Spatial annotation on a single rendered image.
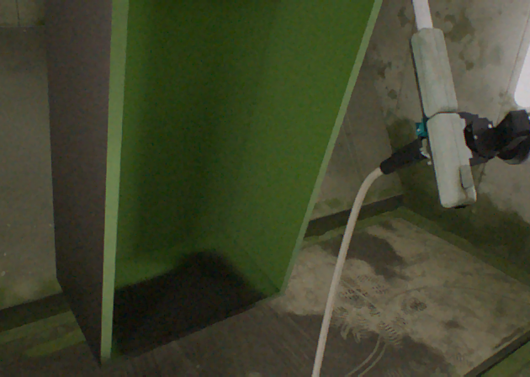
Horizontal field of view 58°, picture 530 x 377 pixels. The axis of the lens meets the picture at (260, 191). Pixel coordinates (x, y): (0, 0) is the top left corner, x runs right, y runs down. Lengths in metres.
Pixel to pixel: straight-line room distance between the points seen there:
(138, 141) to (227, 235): 0.56
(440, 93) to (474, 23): 2.04
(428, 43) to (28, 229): 1.68
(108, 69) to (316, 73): 0.62
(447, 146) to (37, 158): 1.70
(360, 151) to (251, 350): 1.52
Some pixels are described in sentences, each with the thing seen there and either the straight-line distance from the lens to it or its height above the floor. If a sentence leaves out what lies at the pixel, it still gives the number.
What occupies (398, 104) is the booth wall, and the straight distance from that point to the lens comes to 3.17.
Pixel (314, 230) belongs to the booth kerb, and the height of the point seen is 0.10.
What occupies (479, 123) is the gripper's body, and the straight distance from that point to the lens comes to 0.94.
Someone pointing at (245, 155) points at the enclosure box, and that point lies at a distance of 1.57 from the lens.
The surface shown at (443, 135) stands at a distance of 0.83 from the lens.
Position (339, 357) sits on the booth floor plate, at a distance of 2.03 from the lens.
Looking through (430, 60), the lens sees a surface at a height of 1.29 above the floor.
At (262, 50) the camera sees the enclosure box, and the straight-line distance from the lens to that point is 1.44.
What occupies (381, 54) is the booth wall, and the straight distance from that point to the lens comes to 3.25.
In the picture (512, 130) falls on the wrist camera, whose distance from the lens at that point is 0.89.
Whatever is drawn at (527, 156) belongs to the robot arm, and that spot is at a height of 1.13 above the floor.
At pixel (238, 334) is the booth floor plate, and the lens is 2.05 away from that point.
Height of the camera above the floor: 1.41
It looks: 25 degrees down
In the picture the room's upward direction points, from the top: 5 degrees clockwise
